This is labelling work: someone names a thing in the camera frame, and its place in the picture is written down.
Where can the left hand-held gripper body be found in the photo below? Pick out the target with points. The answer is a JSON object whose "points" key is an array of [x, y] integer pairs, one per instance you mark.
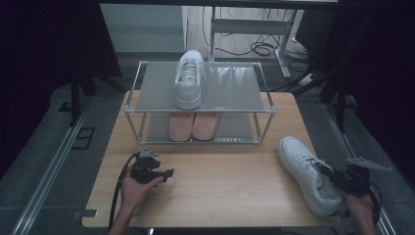
{"points": [[143, 171]]}

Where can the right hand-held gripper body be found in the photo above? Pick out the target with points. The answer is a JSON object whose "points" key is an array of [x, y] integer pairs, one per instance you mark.
{"points": [[355, 179]]}

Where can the white sneaker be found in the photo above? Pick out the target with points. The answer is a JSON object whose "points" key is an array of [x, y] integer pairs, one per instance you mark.
{"points": [[189, 84], [306, 173]]}

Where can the pink slipper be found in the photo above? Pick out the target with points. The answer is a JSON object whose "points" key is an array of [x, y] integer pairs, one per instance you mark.
{"points": [[205, 125], [181, 127]]}

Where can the grey metal shoe rack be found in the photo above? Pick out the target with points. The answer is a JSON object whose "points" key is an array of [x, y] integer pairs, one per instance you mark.
{"points": [[228, 86]]}

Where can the person's left hand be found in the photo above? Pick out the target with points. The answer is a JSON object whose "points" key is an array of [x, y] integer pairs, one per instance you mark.
{"points": [[137, 192]]}

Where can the person's right hand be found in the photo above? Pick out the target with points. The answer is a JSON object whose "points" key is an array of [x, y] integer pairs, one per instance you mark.
{"points": [[360, 205]]}

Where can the black metal stand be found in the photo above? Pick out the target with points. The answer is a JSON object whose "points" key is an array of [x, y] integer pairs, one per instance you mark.
{"points": [[75, 98], [339, 98]]}

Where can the dark curtain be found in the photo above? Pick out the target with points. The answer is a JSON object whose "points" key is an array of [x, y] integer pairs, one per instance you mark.
{"points": [[385, 65], [39, 49]]}

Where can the grey cabinet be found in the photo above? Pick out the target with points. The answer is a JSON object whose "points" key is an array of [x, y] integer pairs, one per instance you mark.
{"points": [[143, 27]]}

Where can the white desk frame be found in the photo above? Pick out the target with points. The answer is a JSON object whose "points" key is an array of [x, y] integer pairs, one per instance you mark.
{"points": [[251, 26]]}

